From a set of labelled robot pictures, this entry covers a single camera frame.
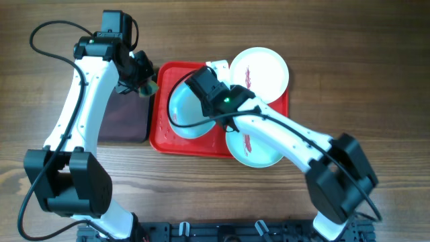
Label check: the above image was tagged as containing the green yellow sponge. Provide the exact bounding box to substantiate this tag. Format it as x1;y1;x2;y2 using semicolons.
138;81;159;97

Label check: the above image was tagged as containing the light blue plate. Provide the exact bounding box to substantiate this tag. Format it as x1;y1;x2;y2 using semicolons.
169;81;216;139
225;130;284;168

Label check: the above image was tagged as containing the light blue plate front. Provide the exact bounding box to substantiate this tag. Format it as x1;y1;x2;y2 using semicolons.
225;130;284;168

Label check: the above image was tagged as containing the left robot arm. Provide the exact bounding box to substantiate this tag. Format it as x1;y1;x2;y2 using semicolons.
24;10;158;241

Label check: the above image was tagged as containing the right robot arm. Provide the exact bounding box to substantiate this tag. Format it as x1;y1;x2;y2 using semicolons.
185;66;382;241

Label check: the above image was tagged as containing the black rectangular tray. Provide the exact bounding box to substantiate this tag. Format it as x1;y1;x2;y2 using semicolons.
98;90;154;143

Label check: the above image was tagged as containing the red plastic tray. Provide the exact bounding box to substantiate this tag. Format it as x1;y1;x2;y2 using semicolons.
148;60;290;159

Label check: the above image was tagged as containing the white plate with stain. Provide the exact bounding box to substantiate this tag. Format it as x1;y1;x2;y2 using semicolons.
230;47;290;104

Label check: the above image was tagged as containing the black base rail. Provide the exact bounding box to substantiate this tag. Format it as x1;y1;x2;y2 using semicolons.
76;220;376;242

